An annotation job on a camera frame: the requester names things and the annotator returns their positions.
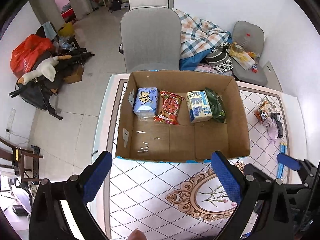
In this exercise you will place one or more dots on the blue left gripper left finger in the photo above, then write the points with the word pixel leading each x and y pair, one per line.
pixel 94 175

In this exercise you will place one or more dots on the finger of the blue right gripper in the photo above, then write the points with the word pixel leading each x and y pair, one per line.
pixel 250 169
pixel 293 164

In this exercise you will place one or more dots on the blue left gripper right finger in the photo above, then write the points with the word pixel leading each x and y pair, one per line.
pixel 229 176

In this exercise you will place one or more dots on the blue long stick packet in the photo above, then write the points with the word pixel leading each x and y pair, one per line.
pixel 280 158

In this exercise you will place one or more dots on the lilac soft cloth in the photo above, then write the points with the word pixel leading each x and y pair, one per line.
pixel 272 129

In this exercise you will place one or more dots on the black snack packet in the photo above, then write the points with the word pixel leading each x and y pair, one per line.
pixel 277 118

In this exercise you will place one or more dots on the orange panda snack packet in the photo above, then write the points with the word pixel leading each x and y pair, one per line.
pixel 263 110

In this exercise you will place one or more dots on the white blue carton pack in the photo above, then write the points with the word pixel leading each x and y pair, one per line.
pixel 198 106

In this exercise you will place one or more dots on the green snack packet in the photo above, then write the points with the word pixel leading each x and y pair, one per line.
pixel 216 105

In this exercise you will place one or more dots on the blue tissue pack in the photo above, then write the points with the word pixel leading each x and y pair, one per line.
pixel 146 102

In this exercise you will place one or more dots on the red snack packet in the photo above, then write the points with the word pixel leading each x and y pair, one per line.
pixel 170 108

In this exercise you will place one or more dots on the person's right hand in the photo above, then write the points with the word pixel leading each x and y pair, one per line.
pixel 137 235

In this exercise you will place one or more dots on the dark wooden chair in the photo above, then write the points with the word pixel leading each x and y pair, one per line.
pixel 17 156

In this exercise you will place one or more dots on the black stroller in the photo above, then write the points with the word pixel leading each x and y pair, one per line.
pixel 39 91

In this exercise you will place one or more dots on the small cardboard box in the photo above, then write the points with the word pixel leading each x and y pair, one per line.
pixel 75 76

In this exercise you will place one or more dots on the yellow patterned tissue box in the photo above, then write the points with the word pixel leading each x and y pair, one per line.
pixel 242 58

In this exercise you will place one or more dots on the white goose plush toy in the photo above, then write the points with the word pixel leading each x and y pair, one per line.
pixel 46 68

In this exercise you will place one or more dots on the black white patterned hat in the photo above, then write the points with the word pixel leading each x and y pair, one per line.
pixel 219 60

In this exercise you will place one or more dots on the tape roll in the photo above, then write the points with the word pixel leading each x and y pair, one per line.
pixel 237 48

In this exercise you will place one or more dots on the grey cushioned chair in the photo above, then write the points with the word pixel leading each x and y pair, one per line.
pixel 255 48

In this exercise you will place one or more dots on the clear plastic bottle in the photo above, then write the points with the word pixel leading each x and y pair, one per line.
pixel 246 41

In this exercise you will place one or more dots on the red plastic bag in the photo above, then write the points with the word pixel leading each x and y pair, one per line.
pixel 27 53

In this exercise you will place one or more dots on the plaid blanket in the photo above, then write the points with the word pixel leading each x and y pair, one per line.
pixel 198 38

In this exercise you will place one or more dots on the yellow bucket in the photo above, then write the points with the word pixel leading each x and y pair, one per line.
pixel 67 30

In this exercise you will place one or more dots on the grey office chair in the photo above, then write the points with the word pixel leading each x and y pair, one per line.
pixel 151 39

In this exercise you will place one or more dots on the white chair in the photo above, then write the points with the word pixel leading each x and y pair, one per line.
pixel 134 4

